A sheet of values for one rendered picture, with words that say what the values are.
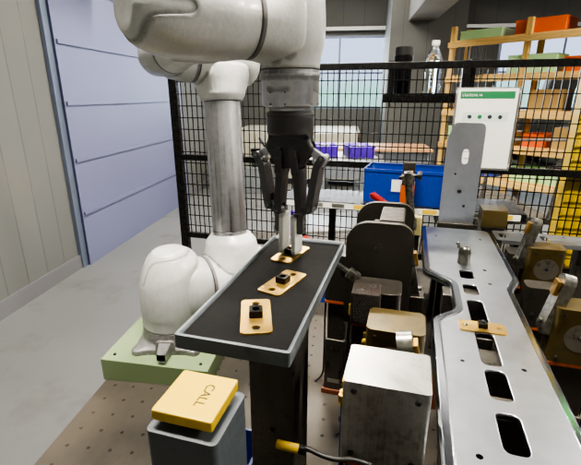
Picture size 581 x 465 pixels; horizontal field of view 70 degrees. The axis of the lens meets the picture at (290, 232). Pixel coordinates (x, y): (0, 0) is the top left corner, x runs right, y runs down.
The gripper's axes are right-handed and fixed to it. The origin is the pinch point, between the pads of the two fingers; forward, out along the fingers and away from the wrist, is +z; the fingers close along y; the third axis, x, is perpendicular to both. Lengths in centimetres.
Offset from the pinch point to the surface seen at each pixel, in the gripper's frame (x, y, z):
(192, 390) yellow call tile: -35.7, 7.6, 4.1
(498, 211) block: 90, 32, 14
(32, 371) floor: 47, -181, 120
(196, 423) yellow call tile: -38.5, 10.4, 4.5
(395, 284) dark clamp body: 13.2, 15.8, 12.1
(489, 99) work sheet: 120, 23, -21
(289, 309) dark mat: -17.6, 8.7, 4.1
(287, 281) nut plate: -11.2, 5.1, 3.6
